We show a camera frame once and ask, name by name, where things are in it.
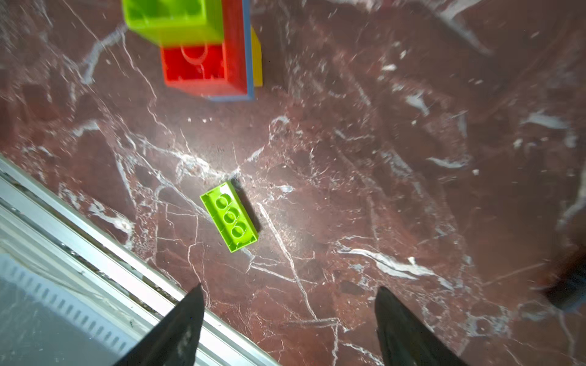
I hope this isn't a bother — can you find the red 2x4 lego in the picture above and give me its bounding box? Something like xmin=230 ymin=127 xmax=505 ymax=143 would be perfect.
xmin=161 ymin=1 xmax=248 ymax=98

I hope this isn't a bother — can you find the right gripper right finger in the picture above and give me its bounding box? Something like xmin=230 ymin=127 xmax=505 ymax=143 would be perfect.
xmin=375 ymin=286 xmax=465 ymax=365

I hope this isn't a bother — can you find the green 2x4 lego brick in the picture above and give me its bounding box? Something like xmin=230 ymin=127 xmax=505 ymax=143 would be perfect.
xmin=200 ymin=181 xmax=259 ymax=253

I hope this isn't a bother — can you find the aluminium front rail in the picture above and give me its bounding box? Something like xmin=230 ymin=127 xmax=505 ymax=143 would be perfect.
xmin=1 ymin=159 xmax=274 ymax=365

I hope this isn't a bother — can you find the blue 2x4 lego brick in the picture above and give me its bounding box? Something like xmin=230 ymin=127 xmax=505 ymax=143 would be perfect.
xmin=208 ymin=0 xmax=254 ymax=102

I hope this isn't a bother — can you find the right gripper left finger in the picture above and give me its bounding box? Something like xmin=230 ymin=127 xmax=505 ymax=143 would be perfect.
xmin=115 ymin=285 xmax=205 ymax=366

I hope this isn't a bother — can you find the green 2x2 lego front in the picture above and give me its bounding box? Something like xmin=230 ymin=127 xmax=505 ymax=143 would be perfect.
xmin=121 ymin=0 xmax=224 ymax=47

